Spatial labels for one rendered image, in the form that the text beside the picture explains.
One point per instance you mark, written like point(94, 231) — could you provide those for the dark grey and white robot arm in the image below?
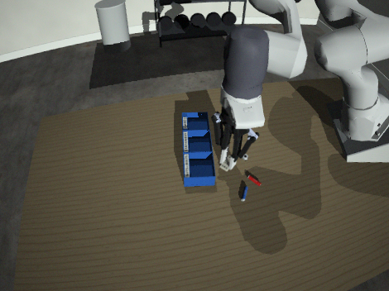
point(361, 37)

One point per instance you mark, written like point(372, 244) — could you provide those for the red battery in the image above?
point(253, 180)

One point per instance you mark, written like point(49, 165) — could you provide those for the blue three-compartment bin rack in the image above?
point(197, 150)

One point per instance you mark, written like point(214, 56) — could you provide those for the white domino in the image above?
point(225, 164)

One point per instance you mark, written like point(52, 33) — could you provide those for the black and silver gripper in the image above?
point(222, 137)

